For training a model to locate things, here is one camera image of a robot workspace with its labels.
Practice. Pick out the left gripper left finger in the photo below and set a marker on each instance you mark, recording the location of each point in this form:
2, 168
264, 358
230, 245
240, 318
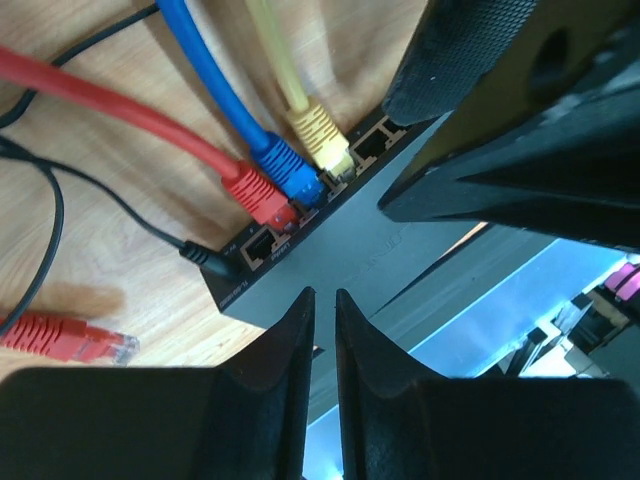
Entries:
243, 419

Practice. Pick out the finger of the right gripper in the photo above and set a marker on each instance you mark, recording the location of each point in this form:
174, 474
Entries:
547, 140
455, 43

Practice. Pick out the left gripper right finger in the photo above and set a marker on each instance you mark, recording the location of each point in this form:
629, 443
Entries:
400, 419

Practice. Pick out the black network switch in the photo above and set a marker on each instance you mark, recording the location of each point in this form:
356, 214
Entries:
349, 244

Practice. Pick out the red ethernet cable loose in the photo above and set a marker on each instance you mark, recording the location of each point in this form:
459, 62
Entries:
69, 339

